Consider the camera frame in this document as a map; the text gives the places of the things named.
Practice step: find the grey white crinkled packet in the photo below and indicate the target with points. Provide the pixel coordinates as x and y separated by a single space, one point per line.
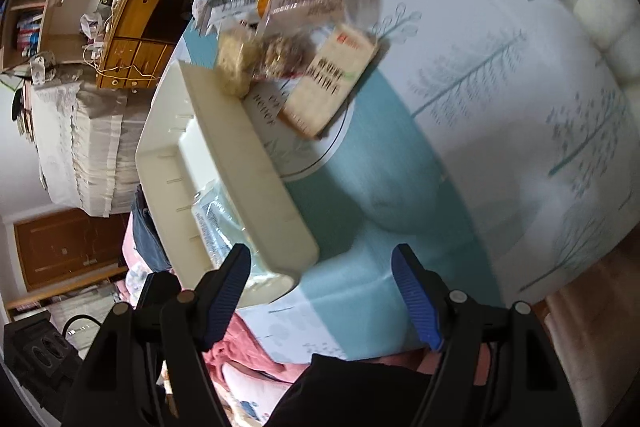
220 4

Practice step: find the puffed rice cake packet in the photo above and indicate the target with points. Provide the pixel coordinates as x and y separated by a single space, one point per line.
237 57

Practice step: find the lace-covered cabinet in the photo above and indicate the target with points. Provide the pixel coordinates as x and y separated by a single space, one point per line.
95 147

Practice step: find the person's black shorts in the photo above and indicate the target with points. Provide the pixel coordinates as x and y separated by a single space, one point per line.
350 392

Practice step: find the patterned fabric bag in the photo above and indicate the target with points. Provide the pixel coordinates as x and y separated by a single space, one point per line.
42 67

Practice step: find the white plastic bag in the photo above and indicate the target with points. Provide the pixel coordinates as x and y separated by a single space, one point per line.
92 27

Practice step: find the row of books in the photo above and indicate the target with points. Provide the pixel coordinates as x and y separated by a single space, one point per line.
27 34

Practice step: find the clear packet with blue print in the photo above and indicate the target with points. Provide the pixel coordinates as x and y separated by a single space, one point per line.
220 222

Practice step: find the cream curtain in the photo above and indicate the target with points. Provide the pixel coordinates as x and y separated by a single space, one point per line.
600 7

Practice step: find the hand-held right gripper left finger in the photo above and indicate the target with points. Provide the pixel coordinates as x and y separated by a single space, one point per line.
227 292

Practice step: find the brown wooden door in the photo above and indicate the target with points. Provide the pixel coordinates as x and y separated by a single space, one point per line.
60 247

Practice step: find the white plastic bin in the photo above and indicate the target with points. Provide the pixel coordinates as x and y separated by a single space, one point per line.
230 147

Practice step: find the pink crumpled garment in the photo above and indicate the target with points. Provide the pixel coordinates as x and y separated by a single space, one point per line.
240 337

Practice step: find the pink bedsheet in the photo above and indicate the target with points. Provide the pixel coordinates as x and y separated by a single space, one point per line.
129 247

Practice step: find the orange packet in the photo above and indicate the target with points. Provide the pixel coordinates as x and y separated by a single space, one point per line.
264 7

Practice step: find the floral blanket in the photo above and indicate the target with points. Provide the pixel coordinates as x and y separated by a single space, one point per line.
250 387

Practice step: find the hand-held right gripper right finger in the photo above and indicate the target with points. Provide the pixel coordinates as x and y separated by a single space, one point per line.
415 297

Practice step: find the dark blue jeans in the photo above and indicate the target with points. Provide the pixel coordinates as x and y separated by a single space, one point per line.
150 232

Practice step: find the nut cluster packet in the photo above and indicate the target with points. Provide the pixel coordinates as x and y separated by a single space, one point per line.
285 54

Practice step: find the beige packet with red print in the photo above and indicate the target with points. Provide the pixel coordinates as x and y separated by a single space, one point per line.
325 82

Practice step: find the tree print tablecloth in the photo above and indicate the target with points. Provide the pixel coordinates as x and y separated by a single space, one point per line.
450 57

